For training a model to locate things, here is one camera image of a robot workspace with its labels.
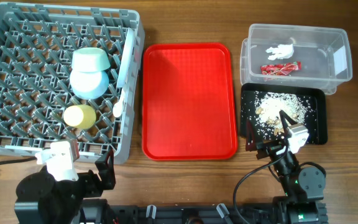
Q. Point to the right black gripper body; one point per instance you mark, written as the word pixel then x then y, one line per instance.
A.
pixel 270 149

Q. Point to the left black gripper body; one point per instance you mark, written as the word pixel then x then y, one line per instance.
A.
pixel 91 187

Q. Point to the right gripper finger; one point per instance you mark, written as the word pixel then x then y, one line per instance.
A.
pixel 286 120
pixel 250 137

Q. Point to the red snack wrapper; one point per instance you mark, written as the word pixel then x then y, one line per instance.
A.
pixel 283 69

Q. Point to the yellow plastic cup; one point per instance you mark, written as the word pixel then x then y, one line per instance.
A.
pixel 80 116

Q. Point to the white plastic spoon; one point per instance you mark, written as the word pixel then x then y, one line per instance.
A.
pixel 118 107

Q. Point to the light blue small bowl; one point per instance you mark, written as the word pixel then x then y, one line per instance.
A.
pixel 89 85

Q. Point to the light blue plate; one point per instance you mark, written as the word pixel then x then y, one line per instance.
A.
pixel 126 58

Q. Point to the green bowl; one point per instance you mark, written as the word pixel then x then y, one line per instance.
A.
pixel 90 59

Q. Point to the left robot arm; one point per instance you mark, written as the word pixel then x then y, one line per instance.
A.
pixel 42 199

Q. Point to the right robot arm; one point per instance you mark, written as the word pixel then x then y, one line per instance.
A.
pixel 303 184

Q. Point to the grey plastic dishwasher rack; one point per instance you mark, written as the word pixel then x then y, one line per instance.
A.
pixel 37 42

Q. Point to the rice and peanut scraps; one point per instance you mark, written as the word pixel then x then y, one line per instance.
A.
pixel 268 107

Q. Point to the black plastic tray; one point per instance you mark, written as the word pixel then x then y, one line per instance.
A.
pixel 313 99

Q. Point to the clear plastic bin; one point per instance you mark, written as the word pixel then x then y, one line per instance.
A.
pixel 324 53

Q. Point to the crumpled white tissue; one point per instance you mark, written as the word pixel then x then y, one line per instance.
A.
pixel 280 52

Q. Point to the red plastic tray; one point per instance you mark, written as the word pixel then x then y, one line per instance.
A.
pixel 188 110

